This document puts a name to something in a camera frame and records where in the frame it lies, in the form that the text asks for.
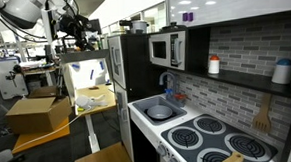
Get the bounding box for white pot with black handle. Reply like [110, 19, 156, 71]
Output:
[117, 18, 150, 36]

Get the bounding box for cluttered background desk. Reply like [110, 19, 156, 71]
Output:
[13, 58, 63, 96]

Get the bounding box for wooden slotted fork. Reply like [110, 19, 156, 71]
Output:
[250, 92, 275, 134]

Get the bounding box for red tap handle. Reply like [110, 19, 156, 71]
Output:
[173, 91, 189, 104]

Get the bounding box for white toy fridge freezer door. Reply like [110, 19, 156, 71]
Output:
[106, 35, 128, 91]

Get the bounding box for blue-grey toy faucet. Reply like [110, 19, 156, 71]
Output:
[157, 70, 180, 97]

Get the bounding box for whiteboard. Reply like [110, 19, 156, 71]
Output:
[163, 0, 291, 30]

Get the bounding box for black computer monitor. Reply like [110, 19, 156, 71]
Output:
[87, 18, 103, 33]

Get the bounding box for light wooden desk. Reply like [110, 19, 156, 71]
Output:
[73, 82, 121, 156]

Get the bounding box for small flat cardboard box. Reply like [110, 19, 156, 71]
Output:
[27, 84, 62, 100]

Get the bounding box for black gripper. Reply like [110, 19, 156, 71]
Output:
[57, 12, 97, 52]

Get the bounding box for orange floor board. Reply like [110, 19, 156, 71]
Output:
[9, 116, 73, 156]

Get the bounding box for black four-burner stovetop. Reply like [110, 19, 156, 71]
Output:
[159, 109, 280, 162]

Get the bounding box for black pan lid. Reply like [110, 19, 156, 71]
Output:
[157, 20, 187, 33]

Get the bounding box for blue tap handle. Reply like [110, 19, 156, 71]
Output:
[163, 87, 174, 98]

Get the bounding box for white plastic object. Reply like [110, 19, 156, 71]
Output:
[74, 93, 109, 111]

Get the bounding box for white cable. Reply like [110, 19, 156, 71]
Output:
[10, 107, 93, 152]

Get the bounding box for silver toy microwave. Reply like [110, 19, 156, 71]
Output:
[147, 29, 189, 74]

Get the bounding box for white open box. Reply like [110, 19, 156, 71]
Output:
[59, 48, 114, 107]

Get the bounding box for large open cardboard box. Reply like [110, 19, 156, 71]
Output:
[3, 95, 74, 137]

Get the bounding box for grey sink basin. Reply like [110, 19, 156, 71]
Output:
[130, 94, 189, 128]

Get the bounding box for white shaker with blue cap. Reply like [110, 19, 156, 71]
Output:
[270, 57, 291, 85]

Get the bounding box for grey metal bowl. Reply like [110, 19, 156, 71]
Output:
[145, 104, 175, 121]

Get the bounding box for black white toy kitchen unit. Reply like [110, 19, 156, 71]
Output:
[106, 6, 291, 162]

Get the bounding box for white shaker with orange cap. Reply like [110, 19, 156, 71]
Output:
[206, 54, 222, 76]

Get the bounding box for wooden spatula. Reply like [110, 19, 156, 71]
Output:
[202, 150, 246, 162]

